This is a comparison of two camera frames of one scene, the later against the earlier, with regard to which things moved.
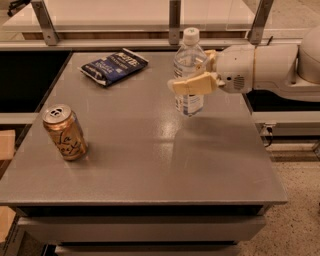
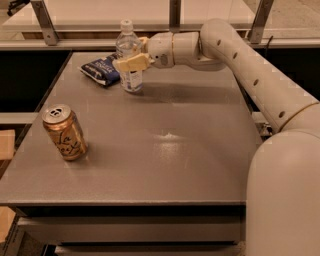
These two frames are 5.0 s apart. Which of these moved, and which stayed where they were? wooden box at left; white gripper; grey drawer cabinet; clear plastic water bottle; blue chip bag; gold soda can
Moved: white gripper; clear plastic water bottle
Stayed: wooden box at left; blue chip bag; gold soda can; grey drawer cabinet
